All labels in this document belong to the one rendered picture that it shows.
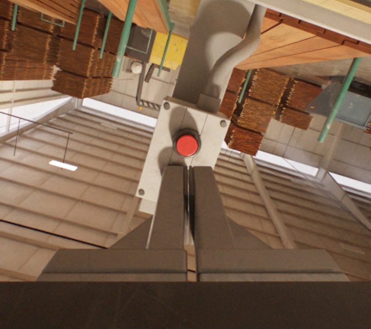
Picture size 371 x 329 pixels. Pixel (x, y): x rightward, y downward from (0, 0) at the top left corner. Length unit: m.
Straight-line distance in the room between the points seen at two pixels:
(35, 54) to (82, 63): 1.56
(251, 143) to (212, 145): 9.57
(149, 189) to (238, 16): 0.22
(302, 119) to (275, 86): 1.56
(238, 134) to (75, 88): 5.93
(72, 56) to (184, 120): 9.84
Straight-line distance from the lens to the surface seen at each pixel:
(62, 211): 11.85
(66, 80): 10.06
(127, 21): 1.98
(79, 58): 9.91
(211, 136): 0.27
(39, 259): 9.70
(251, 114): 9.60
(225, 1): 0.33
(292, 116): 10.05
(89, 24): 9.85
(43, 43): 10.43
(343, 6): 0.34
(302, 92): 10.19
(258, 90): 9.54
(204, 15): 0.33
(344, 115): 6.95
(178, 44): 6.80
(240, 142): 9.68
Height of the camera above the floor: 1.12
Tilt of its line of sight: 14 degrees up
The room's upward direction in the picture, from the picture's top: 162 degrees counter-clockwise
